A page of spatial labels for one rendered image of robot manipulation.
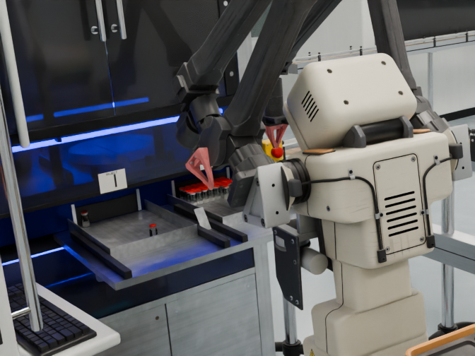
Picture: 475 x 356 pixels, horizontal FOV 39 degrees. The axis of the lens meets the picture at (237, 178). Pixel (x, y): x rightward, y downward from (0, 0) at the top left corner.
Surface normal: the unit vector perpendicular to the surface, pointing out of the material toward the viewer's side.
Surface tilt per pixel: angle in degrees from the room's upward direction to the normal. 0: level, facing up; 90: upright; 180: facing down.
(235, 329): 90
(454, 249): 90
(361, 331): 82
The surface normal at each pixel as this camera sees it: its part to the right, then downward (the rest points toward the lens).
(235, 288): 0.54, 0.18
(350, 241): -0.89, 0.19
